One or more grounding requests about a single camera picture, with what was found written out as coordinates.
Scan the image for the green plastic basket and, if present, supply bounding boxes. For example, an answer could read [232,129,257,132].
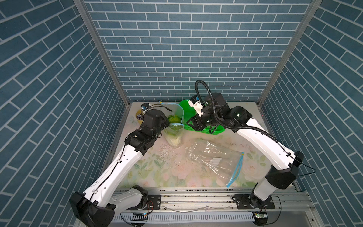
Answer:
[179,99,225,135]

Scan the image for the clear zipper bag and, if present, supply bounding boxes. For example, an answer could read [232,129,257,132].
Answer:
[185,139,244,188]
[159,102,184,148]

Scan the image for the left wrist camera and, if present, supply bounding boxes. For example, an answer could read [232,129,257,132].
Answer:
[141,103,150,112]

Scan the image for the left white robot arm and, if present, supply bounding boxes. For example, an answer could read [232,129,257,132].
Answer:
[70,109,170,227]

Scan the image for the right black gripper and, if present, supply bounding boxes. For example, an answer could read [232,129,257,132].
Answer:
[185,112,220,131]

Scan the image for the chinese cabbage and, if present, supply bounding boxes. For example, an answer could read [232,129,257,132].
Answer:
[166,133,182,148]
[168,115,183,131]

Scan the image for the aluminium rail frame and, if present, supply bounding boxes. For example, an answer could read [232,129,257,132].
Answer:
[108,188,323,227]

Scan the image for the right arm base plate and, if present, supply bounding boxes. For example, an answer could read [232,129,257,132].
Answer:
[231,193,275,210]

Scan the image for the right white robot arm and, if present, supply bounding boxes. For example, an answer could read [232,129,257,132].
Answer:
[187,93,304,209]

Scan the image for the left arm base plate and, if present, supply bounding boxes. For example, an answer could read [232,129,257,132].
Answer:
[127,194,161,211]

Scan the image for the yellow cup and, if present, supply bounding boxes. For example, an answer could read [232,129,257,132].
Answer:
[136,109,144,121]

